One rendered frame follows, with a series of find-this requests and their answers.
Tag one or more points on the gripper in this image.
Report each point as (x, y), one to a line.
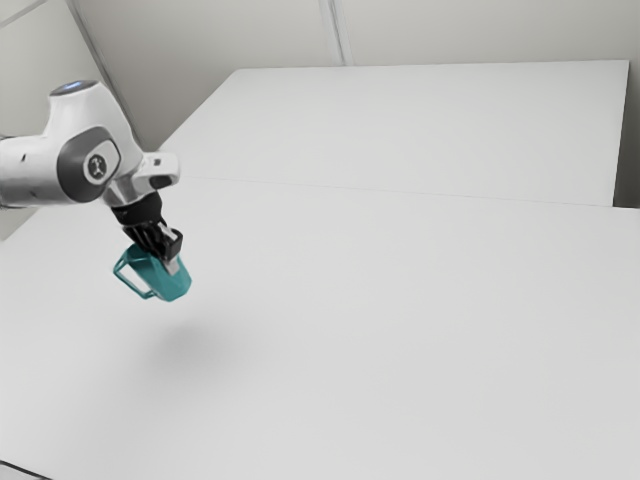
(139, 214)

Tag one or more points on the teal faceted mug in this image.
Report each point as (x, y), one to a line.
(162, 280)

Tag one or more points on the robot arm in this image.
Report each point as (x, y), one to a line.
(60, 150)

